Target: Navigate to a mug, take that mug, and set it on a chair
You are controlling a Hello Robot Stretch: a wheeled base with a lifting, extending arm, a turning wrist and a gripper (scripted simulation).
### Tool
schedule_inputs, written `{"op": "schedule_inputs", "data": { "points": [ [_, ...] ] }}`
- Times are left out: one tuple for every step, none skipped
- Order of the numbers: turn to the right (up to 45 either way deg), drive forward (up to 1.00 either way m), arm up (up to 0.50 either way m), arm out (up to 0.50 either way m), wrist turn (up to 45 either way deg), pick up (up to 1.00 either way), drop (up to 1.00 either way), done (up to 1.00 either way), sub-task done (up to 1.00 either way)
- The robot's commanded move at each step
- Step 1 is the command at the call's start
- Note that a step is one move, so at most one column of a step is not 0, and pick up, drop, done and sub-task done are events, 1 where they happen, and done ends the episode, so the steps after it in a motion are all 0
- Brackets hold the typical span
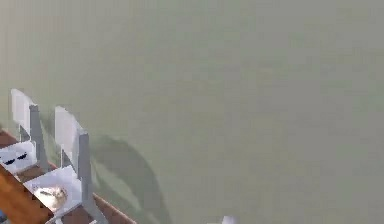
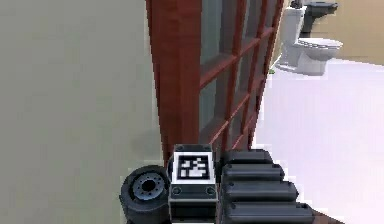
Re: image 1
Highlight black glasses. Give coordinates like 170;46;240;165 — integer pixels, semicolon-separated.
3;152;29;166

